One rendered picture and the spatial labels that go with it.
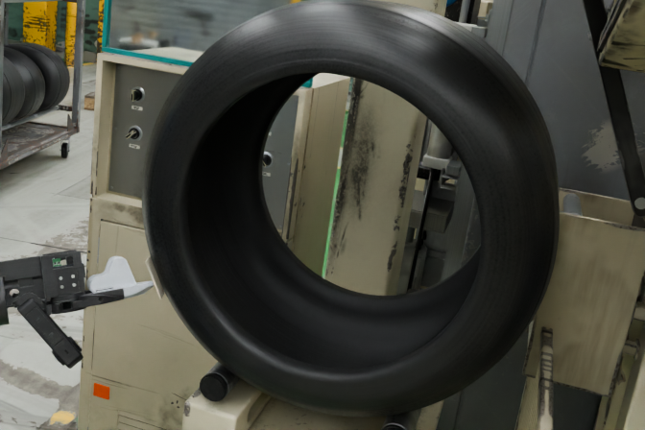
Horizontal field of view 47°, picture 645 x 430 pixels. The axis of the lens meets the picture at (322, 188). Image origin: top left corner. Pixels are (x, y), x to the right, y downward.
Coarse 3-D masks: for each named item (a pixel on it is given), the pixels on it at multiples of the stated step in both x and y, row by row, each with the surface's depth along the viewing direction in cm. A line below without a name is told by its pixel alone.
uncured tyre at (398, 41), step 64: (320, 0) 98; (192, 64) 103; (256, 64) 96; (320, 64) 93; (384, 64) 91; (448, 64) 91; (192, 128) 100; (256, 128) 129; (448, 128) 90; (512, 128) 91; (192, 192) 123; (256, 192) 132; (512, 192) 90; (192, 256) 106; (256, 256) 133; (512, 256) 92; (192, 320) 107; (256, 320) 125; (320, 320) 131; (384, 320) 129; (448, 320) 124; (512, 320) 95; (256, 384) 108; (320, 384) 103; (384, 384) 100; (448, 384) 99
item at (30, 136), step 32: (0, 0) 415; (32, 0) 486; (64, 0) 537; (0, 32) 420; (0, 64) 425; (32, 64) 489; (64, 64) 533; (0, 96) 431; (32, 96) 482; (64, 96) 540; (0, 128) 437; (32, 128) 549; (64, 128) 561; (0, 160) 443
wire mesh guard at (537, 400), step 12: (540, 336) 124; (552, 336) 122; (540, 348) 118; (552, 348) 118; (540, 360) 114; (552, 360) 114; (540, 372) 110; (552, 372) 110; (528, 384) 137; (540, 384) 106; (552, 384) 106; (528, 396) 132; (540, 396) 102; (552, 396) 103; (528, 408) 127; (540, 408) 99; (552, 408) 100; (516, 420) 140; (528, 420) 124; (540, 420) 96; (552, 420) 97
